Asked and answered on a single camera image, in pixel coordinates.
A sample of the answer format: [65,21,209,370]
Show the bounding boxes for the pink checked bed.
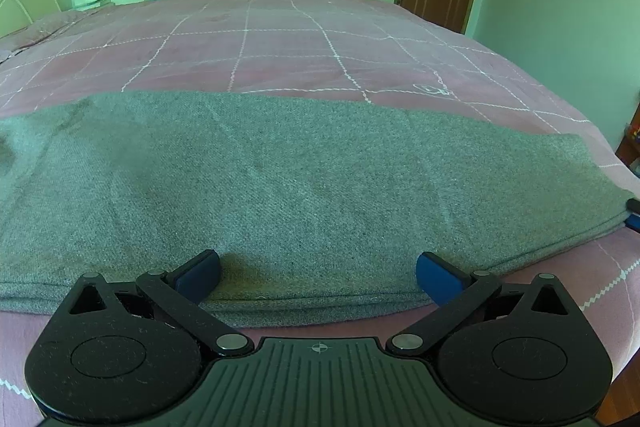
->
[0,0,640,410]

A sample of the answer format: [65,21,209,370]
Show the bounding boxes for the grey pants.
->
[0,90,637,329]

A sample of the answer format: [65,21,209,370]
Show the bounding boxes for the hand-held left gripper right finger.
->
[386,251,576,358]

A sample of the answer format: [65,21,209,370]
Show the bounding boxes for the brown wooden furniture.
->
[615,91,640,178]

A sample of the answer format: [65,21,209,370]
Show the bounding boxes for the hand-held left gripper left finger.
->
[67,250,256,358]

